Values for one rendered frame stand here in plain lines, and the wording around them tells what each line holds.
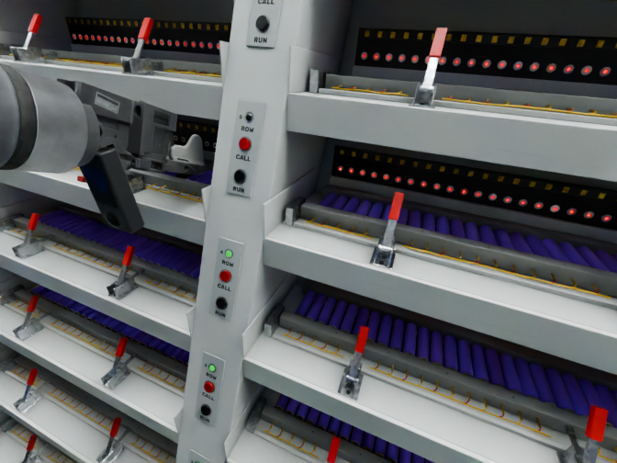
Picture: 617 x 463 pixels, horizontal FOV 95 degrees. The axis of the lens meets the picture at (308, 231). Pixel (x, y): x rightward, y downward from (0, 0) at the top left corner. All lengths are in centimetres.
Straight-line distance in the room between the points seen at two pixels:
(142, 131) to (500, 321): 47
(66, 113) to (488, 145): 41
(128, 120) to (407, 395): 51
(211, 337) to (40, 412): 58
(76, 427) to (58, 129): 72
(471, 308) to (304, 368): 24
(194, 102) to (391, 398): 50
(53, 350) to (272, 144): 66
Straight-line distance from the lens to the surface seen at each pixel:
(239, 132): 41
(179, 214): 47
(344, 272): 37
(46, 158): 36
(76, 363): 80
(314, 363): 47
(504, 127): 36
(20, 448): 119
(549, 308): 41
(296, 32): 41
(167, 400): 67
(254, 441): 61
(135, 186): 57
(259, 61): 42
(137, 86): 55
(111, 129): 42
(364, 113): 36
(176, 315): 55
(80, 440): 91
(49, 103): 35
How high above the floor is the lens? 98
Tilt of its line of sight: 11 degrees down
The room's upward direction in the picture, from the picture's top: 11 degrees clockwise
